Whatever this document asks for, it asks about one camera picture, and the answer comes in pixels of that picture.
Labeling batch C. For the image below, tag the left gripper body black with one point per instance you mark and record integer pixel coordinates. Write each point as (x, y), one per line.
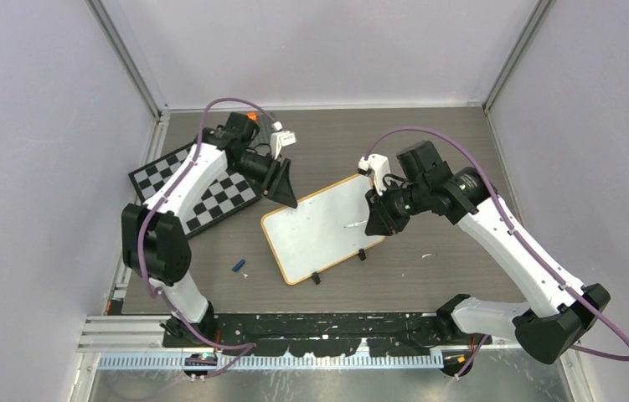
(263, 171)

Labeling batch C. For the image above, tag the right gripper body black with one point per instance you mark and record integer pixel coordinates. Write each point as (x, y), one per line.
(397, 203)

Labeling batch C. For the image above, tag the yellow framed whiteboard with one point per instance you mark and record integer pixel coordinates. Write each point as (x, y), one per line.
(311, 238)

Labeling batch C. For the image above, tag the white marker pen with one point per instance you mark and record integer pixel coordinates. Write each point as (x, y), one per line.
(356, 224)

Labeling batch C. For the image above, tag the blue marker cap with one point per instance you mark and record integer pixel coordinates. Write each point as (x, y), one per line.
(238, 266)

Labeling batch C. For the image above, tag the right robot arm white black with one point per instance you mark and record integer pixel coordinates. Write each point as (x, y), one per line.
(556, 311)

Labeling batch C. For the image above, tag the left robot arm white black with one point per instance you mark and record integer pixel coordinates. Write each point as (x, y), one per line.
(153, 237)

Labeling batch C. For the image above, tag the black white checkerboard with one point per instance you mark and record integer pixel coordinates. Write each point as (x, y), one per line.
(226, 196)

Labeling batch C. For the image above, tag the grey studded baseplate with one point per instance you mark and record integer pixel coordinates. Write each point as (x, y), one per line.
(261, 140)

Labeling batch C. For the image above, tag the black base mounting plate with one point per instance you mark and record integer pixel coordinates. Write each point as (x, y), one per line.
(328, 335)

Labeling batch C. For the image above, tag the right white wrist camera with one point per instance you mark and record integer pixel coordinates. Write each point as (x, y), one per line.
(375, 167)

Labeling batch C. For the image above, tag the aluminium frame rail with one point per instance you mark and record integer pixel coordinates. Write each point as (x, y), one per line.
(114, 24)

